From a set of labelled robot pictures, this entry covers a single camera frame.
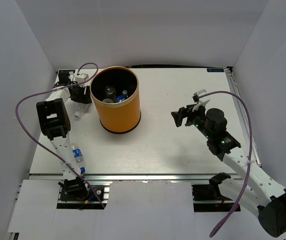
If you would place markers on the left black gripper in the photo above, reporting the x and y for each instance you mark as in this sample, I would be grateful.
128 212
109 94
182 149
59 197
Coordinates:
85 98

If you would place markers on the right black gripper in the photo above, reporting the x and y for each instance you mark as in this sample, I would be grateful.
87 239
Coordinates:
183 113

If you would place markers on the clear crushed plastic bottle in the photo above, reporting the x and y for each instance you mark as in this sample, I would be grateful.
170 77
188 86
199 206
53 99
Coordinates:
80 109

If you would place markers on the red label red cap bottle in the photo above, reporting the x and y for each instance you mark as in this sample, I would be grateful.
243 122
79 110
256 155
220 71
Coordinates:
108 101

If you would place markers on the black label black cap bottle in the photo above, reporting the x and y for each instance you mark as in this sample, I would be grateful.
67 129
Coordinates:
110 92

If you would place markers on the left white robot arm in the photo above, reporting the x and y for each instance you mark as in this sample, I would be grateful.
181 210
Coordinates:
55 125

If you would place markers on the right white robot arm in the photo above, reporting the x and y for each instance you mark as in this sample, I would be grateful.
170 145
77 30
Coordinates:
264 197

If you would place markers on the blue bottle inside bin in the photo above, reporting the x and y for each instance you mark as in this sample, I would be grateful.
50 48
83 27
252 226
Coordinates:
122 97

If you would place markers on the orange cylindrical bin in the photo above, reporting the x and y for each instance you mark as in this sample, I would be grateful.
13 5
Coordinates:
122 117

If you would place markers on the blue label blue cap bottle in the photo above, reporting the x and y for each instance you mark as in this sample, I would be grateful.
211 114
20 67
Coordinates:
78 156

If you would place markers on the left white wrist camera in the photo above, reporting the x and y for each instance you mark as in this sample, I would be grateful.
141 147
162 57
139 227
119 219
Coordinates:
81 78

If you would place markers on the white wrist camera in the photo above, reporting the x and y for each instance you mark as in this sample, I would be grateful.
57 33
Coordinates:
81 78
200 99

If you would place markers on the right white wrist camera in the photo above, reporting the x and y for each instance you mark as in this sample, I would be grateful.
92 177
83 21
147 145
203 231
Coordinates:
200 99

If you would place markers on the right aluminium table rail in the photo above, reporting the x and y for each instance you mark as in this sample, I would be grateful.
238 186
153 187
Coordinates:
242 115

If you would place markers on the aluminium table rail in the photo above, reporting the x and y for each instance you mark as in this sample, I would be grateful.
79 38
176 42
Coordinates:
134 177
242 115

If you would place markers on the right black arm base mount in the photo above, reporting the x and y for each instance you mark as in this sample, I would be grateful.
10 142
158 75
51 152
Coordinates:
207 198

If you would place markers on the front aluminium table rail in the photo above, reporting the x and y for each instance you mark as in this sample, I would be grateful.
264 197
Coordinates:
134 177

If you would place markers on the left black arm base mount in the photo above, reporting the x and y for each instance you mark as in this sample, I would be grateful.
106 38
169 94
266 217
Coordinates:
81 197

